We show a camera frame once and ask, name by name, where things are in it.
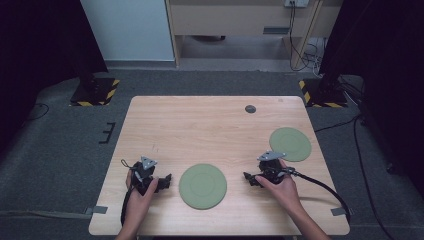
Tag white wall socket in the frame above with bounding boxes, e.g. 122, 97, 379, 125
284, 0, 310, 8

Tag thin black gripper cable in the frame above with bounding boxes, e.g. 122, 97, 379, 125
120, 159, 138, 227

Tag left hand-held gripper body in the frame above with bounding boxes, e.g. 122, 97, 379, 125
130, 155, 159, 196

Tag person's left hand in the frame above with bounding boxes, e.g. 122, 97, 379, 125
125, 169, 160, 231

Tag thick black gripper cable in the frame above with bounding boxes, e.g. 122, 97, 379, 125
283, 167, 352, 225

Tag black floor cable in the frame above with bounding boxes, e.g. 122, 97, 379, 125
25, 102, 50, 122
313, 113, 398, 240

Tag green round plate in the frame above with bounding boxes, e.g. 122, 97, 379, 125
268, 126, 313, 163
178, 163, 228, 211

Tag grey tape strip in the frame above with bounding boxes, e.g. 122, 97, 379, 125
330, 206, 355, 217
84, 205, 109, 216

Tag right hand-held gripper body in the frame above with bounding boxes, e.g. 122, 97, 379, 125
256, 150, 296, 185

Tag dark curtain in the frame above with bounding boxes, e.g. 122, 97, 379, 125
319, 0, 424, 188
0, 0, 109, 154

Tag black stand base striped edge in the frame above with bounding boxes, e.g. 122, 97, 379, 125
69, 77, 121, 107
298, 78, 348, 109

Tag black hanging power cables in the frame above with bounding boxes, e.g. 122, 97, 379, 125
288, 1, 324, 73

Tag person's right hand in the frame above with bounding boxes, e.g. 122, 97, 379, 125
254, 159, 302, 216

